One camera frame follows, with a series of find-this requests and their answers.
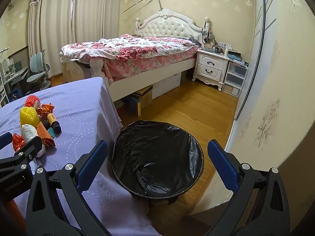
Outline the white tissue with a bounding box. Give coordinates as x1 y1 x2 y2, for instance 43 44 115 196
21 124 46 157

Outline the cardboard box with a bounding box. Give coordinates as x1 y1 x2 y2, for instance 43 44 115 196
133 85 153 116

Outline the purple tablecloth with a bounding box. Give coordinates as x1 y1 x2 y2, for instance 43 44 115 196
0 77 160 236

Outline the clear plastic drawer unit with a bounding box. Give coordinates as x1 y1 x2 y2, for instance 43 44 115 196
223 60 248 97

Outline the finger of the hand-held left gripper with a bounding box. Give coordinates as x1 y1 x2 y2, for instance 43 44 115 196
0 136 43 176
0 132 13 149

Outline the floral pink quilt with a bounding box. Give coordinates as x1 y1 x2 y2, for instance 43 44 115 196
60 35 201 65

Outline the white wardrobe panel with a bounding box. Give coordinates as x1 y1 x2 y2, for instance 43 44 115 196
234 0 276 121

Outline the pale blue desk chair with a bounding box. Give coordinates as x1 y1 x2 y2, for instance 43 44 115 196
26 50 52 92

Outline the white storage box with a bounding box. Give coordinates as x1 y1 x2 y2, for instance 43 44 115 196
151 71 183 100

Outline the yellow foam fruit net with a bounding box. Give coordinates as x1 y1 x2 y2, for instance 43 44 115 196
20 106 40 129

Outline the stack of books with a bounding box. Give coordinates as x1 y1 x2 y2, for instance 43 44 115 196
228 50 249 65

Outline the curved metal pole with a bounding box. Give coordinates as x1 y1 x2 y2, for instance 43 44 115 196
122 0 163 14

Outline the yellow label bottle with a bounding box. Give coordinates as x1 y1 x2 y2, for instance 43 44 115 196
47 113 62 134

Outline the orange wrapper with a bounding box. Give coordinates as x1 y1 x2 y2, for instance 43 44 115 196
37 103 55 117

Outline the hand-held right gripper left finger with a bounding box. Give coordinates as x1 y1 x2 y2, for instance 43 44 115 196
26 140 116 236

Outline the white nightstand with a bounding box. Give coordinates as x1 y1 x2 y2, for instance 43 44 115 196
192 49 230 91

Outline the white tufted bed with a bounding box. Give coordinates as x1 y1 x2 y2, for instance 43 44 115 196
60 8 203 101

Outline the round bin with black bag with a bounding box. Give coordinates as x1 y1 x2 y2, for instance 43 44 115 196
111 120 205 206

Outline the beige curtain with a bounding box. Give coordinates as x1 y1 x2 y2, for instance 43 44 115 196
28 0 77 81
72 0 123 47

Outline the small red wrapper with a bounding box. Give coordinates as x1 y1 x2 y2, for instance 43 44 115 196
12 133 25 152

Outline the orange packet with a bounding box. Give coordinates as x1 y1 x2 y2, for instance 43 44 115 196
36 122 57 148

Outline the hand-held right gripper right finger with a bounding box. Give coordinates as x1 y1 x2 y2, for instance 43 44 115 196
204 140 291 236

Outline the red foam fruit net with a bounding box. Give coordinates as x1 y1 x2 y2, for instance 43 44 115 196
25 95 40 109

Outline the grey study desk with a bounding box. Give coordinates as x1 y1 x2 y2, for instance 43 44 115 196
0 49 29 104

